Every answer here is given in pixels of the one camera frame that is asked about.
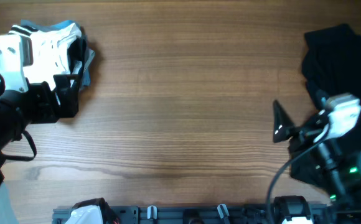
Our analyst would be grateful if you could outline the white Puma t-shirt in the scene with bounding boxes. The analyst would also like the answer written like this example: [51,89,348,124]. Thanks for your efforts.
[9,22,82,90]

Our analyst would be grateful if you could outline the blue folded garment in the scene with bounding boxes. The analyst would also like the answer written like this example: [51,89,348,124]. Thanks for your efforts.
[19,19,93,88]

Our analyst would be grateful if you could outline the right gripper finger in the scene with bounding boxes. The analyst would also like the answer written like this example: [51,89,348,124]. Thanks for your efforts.
[273,100,295,143]
[314,90,329,110]

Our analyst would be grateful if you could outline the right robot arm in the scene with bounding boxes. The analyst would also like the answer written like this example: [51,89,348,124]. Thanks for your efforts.
[266,93,361,223]

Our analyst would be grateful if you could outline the black garment right side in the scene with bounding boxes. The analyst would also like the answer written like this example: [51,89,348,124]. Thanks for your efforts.
[288,23,361,194]

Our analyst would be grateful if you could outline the grey folded garment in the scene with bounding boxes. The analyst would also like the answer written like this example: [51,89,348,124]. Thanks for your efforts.
[18,19,96,91]

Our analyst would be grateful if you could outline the black folded garment on stack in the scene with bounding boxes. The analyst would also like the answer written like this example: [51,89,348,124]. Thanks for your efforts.
[67,35,87,75]

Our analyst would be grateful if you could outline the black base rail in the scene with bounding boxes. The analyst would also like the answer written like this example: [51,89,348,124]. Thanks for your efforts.
[52,203,331,224]

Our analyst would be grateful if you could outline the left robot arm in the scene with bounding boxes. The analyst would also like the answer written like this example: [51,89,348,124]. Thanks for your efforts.
[0,75,82,223]

